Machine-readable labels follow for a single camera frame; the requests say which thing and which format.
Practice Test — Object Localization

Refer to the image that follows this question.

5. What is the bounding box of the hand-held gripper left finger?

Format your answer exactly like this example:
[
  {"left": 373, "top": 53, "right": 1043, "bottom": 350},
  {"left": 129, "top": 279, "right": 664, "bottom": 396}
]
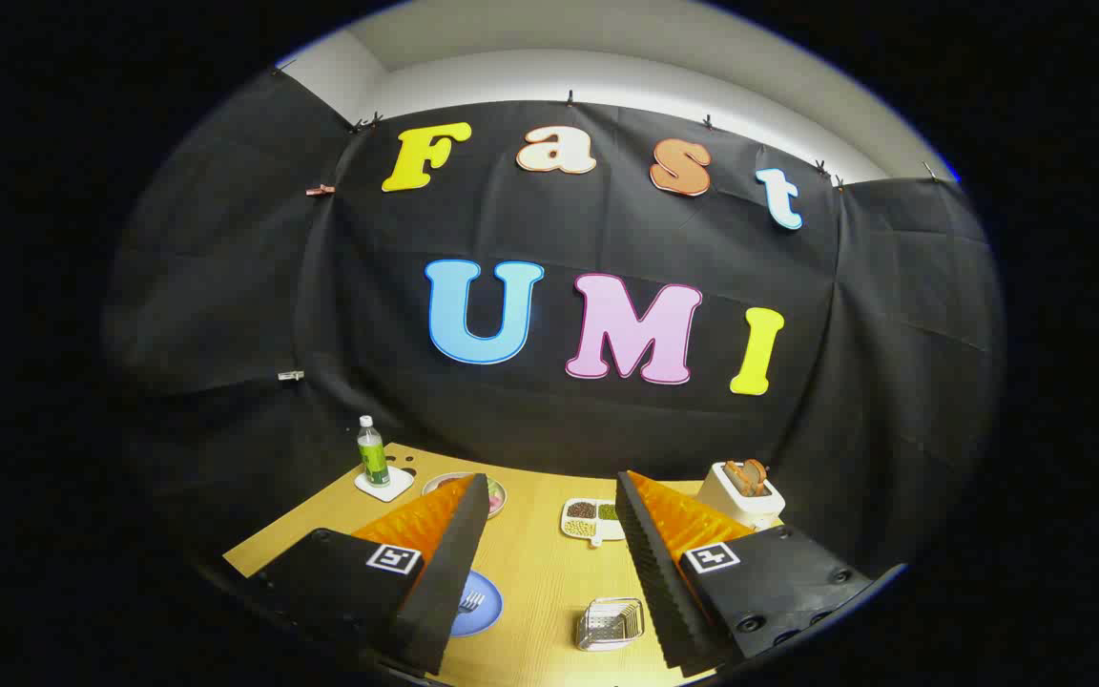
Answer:
[{"left": 244, "top": 472, "right": 491, "bottom": 677}]

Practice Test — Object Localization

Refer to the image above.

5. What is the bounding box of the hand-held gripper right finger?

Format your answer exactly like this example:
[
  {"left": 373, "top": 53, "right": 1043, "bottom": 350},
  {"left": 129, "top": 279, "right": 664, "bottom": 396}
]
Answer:
[{"left": 614, "top": 469, "right": 875, "bottom": 678}]

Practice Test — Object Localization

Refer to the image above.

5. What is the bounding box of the blue round plate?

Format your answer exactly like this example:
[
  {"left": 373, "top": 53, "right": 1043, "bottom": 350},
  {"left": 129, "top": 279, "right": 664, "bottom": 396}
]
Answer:
[{"left": 449, "top": 570, "right": 504, "bottom": 638}]

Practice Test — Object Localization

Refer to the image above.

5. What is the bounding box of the perforated metal basket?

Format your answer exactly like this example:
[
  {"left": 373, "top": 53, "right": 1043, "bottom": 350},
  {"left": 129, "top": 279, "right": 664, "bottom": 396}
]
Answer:
[{"left": 575, "top": 597, "right": 646, "bottom": 653}]

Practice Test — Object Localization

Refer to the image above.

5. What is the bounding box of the white divided dish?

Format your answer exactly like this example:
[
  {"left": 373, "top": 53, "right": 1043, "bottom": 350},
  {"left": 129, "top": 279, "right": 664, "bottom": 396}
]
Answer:
[{"left": 561, "top": 497, "right": 629, "bottom": 548}]

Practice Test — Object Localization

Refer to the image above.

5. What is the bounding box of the beige food plate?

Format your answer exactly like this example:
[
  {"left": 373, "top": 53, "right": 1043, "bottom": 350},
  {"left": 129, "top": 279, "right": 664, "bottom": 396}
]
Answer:
[{"left": 423, "top": 471, "right": 508, "bottom": 519}]

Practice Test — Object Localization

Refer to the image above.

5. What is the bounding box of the white square coaster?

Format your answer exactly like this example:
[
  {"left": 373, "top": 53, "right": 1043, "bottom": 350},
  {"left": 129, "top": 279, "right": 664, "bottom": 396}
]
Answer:
[{"left": 355, "top": 465, "right": 415, "bottom": 503}]

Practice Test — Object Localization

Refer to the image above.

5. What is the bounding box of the white toaster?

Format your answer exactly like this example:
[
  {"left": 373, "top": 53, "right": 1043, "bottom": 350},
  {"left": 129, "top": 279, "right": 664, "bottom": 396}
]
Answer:
[{"left": 710, "top": 462, "right": 786, "bottom": 531}]

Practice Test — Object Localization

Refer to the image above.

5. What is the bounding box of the green label water bottle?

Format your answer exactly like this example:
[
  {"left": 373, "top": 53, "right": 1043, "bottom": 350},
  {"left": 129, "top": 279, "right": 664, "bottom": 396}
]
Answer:
[{"left": 357, "top": 415, "right": 391, "bottom": 488}]

